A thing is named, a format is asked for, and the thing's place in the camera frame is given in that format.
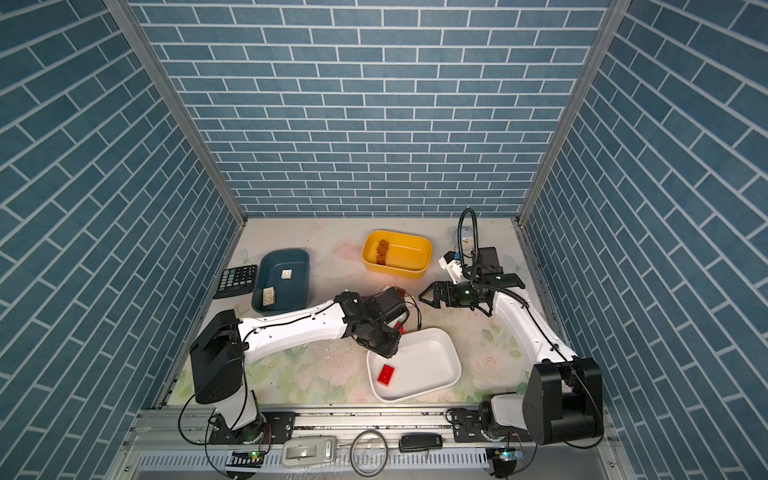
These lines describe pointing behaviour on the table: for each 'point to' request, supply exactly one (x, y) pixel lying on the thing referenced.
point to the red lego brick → (385, 375)
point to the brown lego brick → (381, 250)
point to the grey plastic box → (303, 450)
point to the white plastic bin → (425, 361)
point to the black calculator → (236, 281)
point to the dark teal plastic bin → (282, 282)
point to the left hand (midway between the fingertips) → (400, 354)
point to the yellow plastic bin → (408, 255)
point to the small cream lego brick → (286, 274)
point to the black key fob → (414, 442)
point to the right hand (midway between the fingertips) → (437, 298)
